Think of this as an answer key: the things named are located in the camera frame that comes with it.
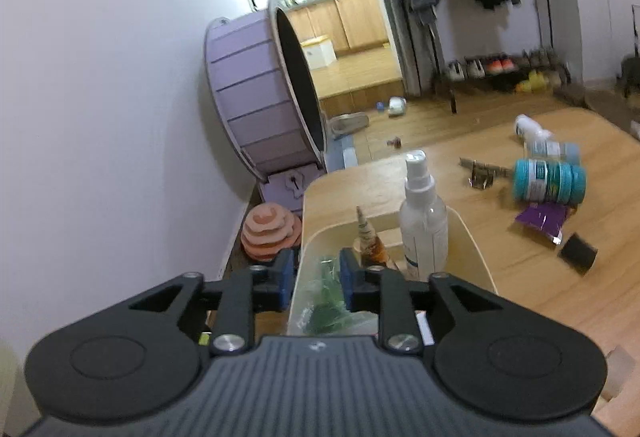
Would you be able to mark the white foam box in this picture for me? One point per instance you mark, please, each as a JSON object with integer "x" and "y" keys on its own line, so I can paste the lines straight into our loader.
{"x": 320, "y": 53}

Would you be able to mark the metal binder clips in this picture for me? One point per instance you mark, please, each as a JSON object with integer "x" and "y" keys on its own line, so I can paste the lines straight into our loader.
{"x": 482, "y": 169}

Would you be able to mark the cream plastic basket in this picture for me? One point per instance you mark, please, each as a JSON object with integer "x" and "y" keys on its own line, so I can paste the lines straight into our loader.
{"x": 470, "y": 257}

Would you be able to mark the white and green slipper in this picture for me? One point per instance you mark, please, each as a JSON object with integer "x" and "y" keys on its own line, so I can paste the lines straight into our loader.
{"x": 397, "y": 107}

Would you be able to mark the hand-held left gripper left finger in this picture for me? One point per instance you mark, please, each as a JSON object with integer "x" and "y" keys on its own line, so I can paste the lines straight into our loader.
{"x": 286, "y": 277}

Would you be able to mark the wooden desk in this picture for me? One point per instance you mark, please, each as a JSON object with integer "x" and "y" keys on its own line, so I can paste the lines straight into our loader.
{"x": 500, "y": 277}

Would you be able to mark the yellow duck toy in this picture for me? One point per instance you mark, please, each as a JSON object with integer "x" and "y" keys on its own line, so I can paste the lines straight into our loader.
{"x": 532, "y": 82}

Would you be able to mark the small black packet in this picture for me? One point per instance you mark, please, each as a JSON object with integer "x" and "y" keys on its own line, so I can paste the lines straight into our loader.
{"x": 577, "y": 253}

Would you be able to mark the clear bag of green packets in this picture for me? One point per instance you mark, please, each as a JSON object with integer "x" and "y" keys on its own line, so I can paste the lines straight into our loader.
{"x": 325, "y": 302}

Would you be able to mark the pale blue label bottle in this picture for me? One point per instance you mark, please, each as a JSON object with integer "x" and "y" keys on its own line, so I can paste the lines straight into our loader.
{"x": 552, "y": 150}

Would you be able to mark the white bottle with dark label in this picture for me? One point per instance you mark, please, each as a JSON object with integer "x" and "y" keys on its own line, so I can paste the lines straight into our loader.
{"x": 527, "y": 127}

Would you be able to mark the clear spray bottle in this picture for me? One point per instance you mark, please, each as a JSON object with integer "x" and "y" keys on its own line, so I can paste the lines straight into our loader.
{"x": 422, "y": 227}

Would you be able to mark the small brown floor toy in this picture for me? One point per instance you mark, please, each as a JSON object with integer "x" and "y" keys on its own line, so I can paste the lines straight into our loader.
{"x": 394, "y": 142}

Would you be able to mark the grey curtain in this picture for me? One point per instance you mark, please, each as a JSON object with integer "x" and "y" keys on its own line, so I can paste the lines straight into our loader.
{"x": 410, "y": 57}

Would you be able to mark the grey-brown plush slipper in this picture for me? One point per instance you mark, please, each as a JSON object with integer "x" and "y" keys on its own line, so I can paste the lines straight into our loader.
{"x": 350, "y": 124}

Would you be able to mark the row of shoes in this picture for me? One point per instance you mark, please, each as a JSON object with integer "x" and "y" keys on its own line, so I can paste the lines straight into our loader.
{"x": 495, "y": 66}

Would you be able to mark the purple cat exercise wheel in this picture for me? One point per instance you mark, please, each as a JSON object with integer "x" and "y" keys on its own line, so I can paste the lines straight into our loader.
{"x": 250, "y": 92}

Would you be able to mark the pink stacked cat toy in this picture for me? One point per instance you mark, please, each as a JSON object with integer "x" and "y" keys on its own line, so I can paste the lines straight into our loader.
{"x": 272, "y": 232}

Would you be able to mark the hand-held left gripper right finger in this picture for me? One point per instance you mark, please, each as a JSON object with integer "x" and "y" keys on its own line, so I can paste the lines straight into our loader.
{"x": 347, "y": 286}

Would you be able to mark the teal bottle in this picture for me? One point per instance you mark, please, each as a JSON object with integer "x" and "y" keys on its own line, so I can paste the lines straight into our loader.
{"x": 547, "y": 182}

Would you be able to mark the black clothes rack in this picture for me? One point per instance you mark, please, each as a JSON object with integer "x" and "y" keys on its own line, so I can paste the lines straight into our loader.
{"x": 547, "y": 17}

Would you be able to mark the wooden kitchen base cabinets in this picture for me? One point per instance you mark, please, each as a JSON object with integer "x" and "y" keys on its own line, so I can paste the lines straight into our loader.
{"x": 350, "y": 22}

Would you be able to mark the purple sachet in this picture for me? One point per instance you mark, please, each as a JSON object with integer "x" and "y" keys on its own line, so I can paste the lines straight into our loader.
{"x": 540, "y": 219}

